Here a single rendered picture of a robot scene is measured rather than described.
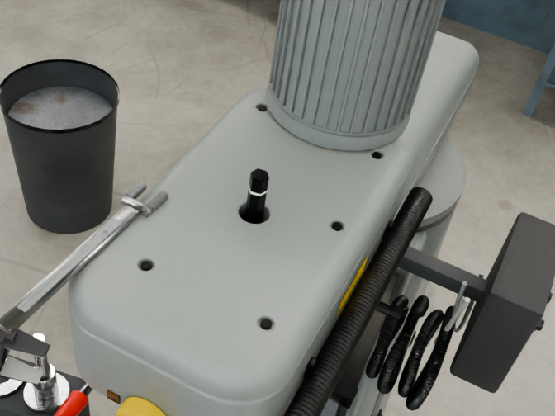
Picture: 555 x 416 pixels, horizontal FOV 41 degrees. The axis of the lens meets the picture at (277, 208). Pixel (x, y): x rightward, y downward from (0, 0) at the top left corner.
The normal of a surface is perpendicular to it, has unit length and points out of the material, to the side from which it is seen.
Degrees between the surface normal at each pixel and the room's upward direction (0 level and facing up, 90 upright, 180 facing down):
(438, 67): 0
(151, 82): 0
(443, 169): 0
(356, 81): 90
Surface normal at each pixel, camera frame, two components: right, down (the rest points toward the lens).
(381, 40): 0.18, 0.70
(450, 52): 0.19, -0.79
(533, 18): -0.44, 0.58
